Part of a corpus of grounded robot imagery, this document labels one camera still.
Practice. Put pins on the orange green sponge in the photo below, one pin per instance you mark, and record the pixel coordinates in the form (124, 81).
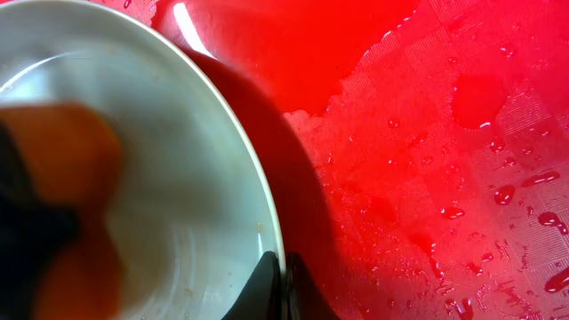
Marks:
(74, 159)

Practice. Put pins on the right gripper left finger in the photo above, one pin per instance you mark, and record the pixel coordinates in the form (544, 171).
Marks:
(32, 232)

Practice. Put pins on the light blue plate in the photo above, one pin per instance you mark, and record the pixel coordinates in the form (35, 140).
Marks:
(194, 213)

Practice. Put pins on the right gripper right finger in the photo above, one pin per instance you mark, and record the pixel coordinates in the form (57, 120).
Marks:
(273, 294)

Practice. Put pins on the red plastic tray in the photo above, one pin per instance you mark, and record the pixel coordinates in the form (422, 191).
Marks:
(417, 150)

